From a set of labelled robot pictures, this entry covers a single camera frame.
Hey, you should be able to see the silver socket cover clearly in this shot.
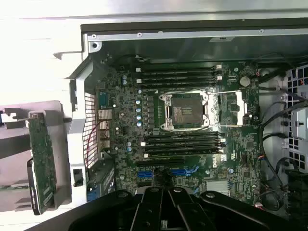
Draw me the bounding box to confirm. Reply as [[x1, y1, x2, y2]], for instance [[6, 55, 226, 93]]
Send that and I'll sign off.
[[207, 89, 248, 127]]

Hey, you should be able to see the black long expansion slot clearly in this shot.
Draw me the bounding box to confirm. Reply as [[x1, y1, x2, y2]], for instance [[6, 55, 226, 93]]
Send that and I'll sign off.
[[136, 157, 185, 166]]

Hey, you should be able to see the CPU socket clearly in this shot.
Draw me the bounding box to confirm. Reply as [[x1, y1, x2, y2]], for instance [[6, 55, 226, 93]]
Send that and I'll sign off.
[[158, 91, 210, 132]]

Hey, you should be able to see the black RAM slot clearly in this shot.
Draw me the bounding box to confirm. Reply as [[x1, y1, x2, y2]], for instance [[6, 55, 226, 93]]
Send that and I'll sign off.
[[136, 76, 223, 82], [141, 139, 227, 146], [135, 65, 222, 72], [141, 82, 217, 88], [141, 71, 217, 77], [147, 145, 221, 151], [143, 150, 224, 158]]

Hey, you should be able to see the metal disk bay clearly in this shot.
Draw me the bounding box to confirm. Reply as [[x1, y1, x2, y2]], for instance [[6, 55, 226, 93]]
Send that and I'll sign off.
[[282, 64, 308, 169]]

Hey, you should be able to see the green RAM stick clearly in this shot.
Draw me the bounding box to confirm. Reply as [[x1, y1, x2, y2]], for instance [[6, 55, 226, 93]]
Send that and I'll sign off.
[[0, 183, 31, 191]]

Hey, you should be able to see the silver chipset heatsink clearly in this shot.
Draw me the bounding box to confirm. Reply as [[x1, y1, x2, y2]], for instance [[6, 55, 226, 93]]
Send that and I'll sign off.
[[206, 180, 229, 193]]

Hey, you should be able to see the blue expansion slot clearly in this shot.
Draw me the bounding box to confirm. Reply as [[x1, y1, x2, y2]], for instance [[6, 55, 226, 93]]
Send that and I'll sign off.
[[137, 170, 191, 179]]

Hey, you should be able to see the black open PC case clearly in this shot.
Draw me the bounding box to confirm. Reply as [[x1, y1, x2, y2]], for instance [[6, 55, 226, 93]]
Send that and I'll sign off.
[[67, 17, 308, 224]]

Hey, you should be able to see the black ribbed plastic block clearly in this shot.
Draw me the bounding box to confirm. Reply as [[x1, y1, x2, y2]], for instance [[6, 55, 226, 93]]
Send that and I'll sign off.
[[285, 168, 308, 217]]

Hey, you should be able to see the green Dell motherboard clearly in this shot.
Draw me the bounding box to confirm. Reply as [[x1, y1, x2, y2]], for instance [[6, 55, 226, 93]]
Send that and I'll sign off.
[[95, 60, 261, 194]]

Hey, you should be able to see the grey plastic parts rack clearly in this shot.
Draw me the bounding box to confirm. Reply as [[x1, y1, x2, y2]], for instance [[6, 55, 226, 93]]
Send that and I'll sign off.
[[0, 100, 73, 212]]

